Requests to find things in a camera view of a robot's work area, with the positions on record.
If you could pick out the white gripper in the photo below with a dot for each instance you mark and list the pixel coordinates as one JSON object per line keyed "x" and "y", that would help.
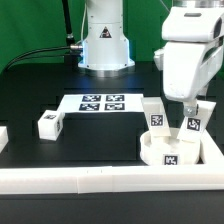
{"x": 187, "y": 68}

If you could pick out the white round stool seat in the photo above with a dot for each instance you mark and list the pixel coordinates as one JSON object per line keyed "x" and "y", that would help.
{"x": 168, "y": 150}

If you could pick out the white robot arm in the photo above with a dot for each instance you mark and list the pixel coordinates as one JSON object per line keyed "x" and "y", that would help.
{"x": 105, "y": 48}

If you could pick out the white right fence bar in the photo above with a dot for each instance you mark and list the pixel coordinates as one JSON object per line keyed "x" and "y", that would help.
{"x": 210, "y": 152}

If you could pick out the white fence bar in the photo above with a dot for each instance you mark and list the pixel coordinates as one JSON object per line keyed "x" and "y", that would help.
{"x": 210, "y": 152}
{"x": 110, "y": 179}

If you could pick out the white sheet with tags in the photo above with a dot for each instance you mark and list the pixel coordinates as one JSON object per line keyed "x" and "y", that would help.
{"x": 101, "y": 103}

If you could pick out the black vertical pole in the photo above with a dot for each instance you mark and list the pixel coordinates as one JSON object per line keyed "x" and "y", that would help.
{"x": 69, "y": 34}

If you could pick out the white front fence bar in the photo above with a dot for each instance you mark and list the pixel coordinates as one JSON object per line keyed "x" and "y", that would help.
{"x": 110, "y": 179}

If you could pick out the white left fence piece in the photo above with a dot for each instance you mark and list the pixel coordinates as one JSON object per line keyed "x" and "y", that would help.
{"x": 3, "y": 137}

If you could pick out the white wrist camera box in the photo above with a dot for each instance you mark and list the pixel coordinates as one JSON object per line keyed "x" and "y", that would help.
{"x": 193, "y": 24}

